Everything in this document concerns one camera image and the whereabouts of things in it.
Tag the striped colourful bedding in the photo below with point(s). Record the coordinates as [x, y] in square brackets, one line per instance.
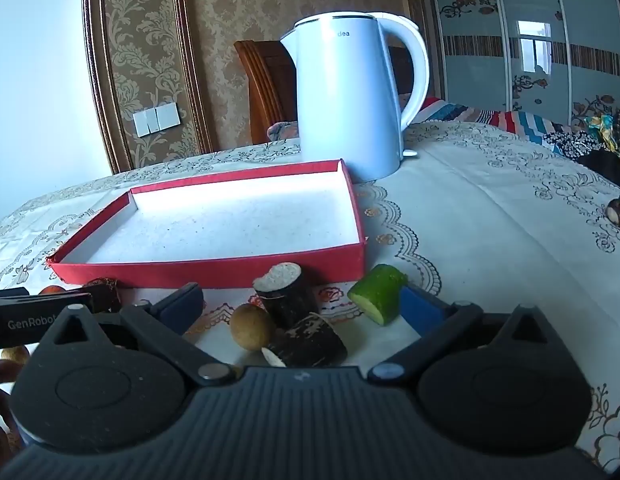
[526, 126]

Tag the sliding glass wardrobe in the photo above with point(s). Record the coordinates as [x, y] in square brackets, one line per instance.
[559, 59]

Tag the dark water chestnut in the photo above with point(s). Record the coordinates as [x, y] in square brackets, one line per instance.
[105, 294]

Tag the patterned pillow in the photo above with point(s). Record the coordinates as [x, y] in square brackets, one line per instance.
[282, 131]

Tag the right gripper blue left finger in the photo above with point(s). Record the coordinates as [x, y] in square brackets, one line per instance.
[159, 328]

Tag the small tan longan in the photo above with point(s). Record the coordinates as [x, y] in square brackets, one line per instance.
[19, 355]

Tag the person left hand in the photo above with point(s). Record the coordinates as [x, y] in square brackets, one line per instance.
[10, 440]

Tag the small orange tangerine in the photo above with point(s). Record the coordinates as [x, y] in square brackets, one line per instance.
[52, 289]

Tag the red shallow box tray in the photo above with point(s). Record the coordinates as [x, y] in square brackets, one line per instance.
[223, 230]

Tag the dark clothes pile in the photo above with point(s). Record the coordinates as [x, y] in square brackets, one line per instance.
[607, 145]

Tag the white electric kettle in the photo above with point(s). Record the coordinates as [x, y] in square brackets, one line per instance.
[347, 99]

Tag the green cucumber piece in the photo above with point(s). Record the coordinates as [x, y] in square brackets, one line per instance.
[377, 293]

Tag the dark sugarcane piece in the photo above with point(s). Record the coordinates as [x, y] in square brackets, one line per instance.
[311, 342]
[285, 294]

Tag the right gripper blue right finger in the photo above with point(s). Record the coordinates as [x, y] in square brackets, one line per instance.
[440, 326]

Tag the water chestnut at table edge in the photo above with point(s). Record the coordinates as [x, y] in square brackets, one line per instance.
[612, 212]

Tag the white wall switch panel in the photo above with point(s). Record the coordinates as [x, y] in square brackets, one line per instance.
[156, 119]

